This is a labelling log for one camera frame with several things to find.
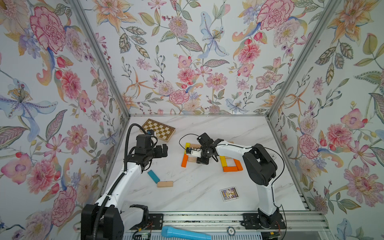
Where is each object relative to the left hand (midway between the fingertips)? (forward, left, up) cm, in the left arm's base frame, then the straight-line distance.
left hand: (163, 146), depth 84 cm
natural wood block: (-1, -16, -14) cm, 22 cm away
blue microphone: (-40, -6, -10) cm, 42 cm away
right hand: (+2, -21, -15) cm, 26 cm away
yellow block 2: (-2, -36, -15) cm, 39 cm away
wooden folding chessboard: (+20, +4, -13) cm, 25 cm away
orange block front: (-7, -39, -16) cm, 43 cm away
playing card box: (-22, -37, -14) cm, 45 cm away
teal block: (-12, +6, -15) cm, 20 cm away
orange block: (-2, -12, -15) cm, 19 cm away
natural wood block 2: (-16, -1, -16) cm, 23 cm away
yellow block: (+10, -13, -15) cm, 22 cm away
